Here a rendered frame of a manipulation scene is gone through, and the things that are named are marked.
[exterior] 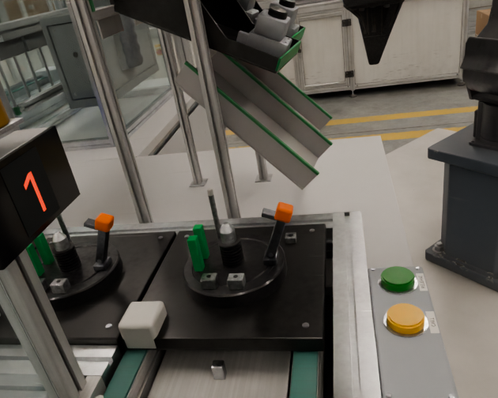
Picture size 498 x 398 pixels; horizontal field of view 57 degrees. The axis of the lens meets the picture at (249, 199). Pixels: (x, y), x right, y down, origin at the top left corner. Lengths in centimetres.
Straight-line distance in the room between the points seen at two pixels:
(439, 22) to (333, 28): 93
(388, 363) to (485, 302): 28
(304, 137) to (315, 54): 377
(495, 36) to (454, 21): 404
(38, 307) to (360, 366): 33
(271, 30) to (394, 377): 51
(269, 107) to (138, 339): 49
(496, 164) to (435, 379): 30
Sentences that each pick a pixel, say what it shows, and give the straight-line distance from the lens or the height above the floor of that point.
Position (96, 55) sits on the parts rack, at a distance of 78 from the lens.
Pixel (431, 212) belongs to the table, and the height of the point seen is 86.
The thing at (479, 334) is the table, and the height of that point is 86.
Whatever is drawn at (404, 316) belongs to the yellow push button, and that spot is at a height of 97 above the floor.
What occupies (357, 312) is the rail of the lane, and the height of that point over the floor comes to 96.
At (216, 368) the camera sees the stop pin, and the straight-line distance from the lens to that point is 57.
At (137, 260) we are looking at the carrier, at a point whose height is 97.
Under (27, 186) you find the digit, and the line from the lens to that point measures 41.
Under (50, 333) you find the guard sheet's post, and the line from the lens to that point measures 51.
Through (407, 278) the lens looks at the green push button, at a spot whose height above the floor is 97.
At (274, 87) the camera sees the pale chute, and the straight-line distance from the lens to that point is 102.
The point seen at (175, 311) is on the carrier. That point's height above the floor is 97.
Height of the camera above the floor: 134
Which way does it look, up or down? 27 degrees down
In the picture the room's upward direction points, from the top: 10 degrees counter-clockwise
